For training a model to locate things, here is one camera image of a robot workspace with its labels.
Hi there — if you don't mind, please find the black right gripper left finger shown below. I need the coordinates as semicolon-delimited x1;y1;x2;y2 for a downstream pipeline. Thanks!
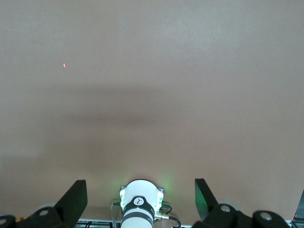
16;179;88;228

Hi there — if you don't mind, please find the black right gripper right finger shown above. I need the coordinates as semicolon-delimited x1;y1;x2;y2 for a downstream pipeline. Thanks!
194;178;254;228

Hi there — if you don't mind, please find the brown table cloth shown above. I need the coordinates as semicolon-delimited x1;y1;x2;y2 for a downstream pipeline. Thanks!
0;0;304;220

